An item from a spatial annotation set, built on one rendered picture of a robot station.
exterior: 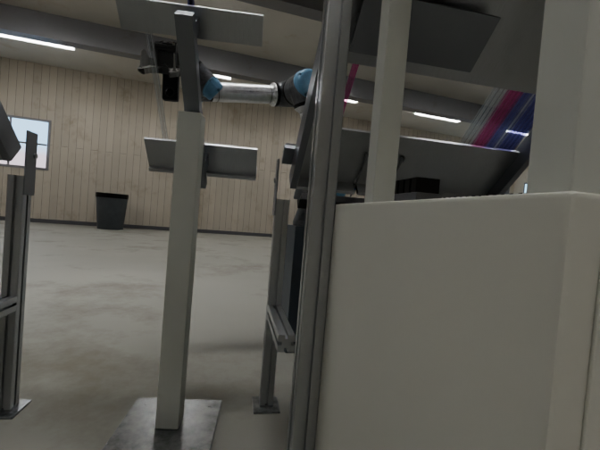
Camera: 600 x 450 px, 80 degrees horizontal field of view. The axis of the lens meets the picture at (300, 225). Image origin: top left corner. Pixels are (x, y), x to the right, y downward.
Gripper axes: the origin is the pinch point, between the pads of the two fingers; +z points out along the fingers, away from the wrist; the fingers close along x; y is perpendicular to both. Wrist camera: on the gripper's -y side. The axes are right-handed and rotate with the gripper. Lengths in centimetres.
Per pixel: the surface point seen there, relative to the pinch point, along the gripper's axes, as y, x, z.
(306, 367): -33, 41, 65
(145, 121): -202, -250, -708
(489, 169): -17, 102, 0
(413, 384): -10, 46, 85
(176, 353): -62, 12, 39
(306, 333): -28, 41, 63
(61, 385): -91, -28, 28
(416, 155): -14, 76, 3
